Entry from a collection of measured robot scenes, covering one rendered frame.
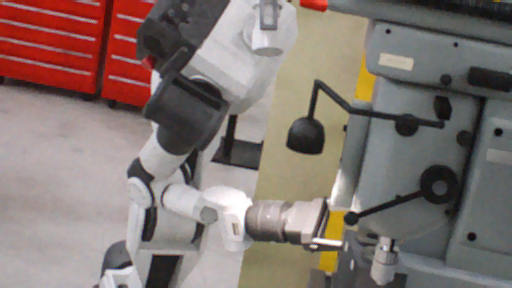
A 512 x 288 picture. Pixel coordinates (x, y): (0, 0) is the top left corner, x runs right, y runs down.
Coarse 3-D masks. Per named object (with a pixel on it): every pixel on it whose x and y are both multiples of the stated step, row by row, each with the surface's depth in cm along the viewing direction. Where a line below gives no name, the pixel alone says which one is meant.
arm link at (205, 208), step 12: (204, 192) 209; (216, 192) 208; (228, 192) 207; (240, 192) 206; (204, 204) 208; (216, 204) 204; (228, 204) 203; (240, 204) 204; (204, 216) 212; (216, 216) 214
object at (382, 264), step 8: (376, 256) 193; (384, 256) 191; (376, 264) 193; (384, 264) 192; (392, 264) 192; (376, 272) 193; (384, 272) 192; (392, 272) 193; (384, 280) 193; (392, 280) 194
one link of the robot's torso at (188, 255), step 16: (144, 208) 244; (128, 224) 251; (128, 240) 250; (144, 256) 248; (160, 256) 254; (176, 256) 256; (192, 256) 253; (144, 272) 251; (160, 272) 259; (176, 272) 258
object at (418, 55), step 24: (384, 24) 169; (384, 48) 170; (408, 48) 170; (432, 48) 170; (456, 48) 170; (480, 48) 170; (504, 48) 170; (384, 72) 171; (408, 72) 171; (432, 72) 171; (456, 72) 171; (504, 96) 172
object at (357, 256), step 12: (348, 240) 237; (360, 240) 235; (372, 240) 236; (348, 252) 235; (360, 252) 230; (372, 252) 229; (348, 264) 233; (360, 264) 224; (336, 276) 245; (348, 276) 231; (360, 276) 223; (396, 276) 224
